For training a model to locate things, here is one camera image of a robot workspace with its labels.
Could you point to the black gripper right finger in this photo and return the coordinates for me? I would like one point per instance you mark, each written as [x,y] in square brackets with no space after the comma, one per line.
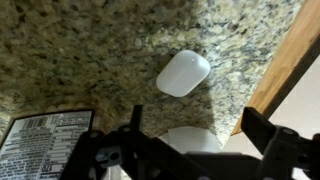
[257,128]

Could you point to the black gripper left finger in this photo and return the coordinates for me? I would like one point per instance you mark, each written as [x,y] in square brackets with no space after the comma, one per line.
[136,117]

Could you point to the white earbuds case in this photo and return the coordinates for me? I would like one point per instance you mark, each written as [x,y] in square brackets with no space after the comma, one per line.
[183,73]

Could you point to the clear jar with blue lid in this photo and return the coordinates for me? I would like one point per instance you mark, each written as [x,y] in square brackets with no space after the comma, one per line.
[38,147]

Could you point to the wooden kitchen island cabinet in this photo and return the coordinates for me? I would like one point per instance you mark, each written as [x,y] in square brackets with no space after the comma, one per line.
[298,50]

